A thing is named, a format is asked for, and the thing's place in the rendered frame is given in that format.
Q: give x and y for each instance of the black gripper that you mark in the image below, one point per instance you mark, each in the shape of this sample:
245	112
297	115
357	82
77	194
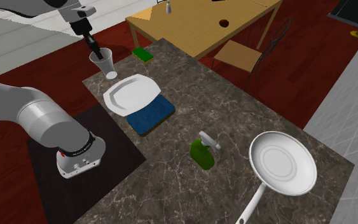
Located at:
81	26

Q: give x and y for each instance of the white oval plate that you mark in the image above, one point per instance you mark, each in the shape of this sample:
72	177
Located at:
130	94

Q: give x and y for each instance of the green spray bottle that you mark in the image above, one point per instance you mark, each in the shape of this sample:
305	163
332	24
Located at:
202	155

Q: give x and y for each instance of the green sponge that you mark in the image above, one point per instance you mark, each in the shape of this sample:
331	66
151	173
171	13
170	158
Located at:
142	55

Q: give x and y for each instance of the white frying pan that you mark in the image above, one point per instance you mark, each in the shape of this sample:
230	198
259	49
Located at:
282	163

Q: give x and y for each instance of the blue sponge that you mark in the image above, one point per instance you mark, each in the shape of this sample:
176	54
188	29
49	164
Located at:
152	118

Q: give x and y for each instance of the white cup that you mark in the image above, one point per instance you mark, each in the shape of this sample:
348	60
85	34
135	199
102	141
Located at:
106	65

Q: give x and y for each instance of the dark robot stand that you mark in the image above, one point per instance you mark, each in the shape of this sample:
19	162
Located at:
104	173

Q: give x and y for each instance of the wooden dining table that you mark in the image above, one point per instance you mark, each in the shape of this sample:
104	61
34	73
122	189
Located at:
191	28

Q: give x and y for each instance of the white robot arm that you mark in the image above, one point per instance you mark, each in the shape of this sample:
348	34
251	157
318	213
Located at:
42	119

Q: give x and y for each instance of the wooden chair with metal back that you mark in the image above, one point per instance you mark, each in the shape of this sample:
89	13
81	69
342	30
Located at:
237	54

